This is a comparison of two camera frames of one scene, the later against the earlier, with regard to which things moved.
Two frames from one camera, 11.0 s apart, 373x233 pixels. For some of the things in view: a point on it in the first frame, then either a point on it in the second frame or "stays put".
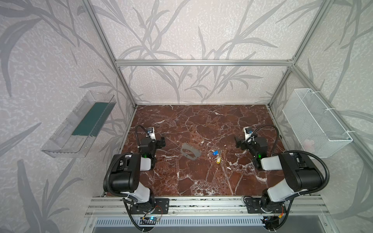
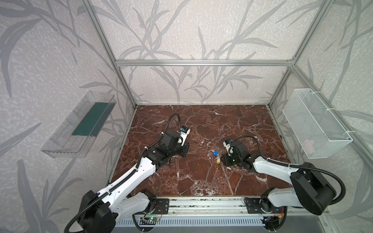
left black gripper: (159, 142) to (184, 148)
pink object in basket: (309, 144) stays put
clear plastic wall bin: (75, 135) stays put
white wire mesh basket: (314, 127) stays put
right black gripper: (243, 144) to (225, 159)
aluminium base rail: (116, 206) stays put
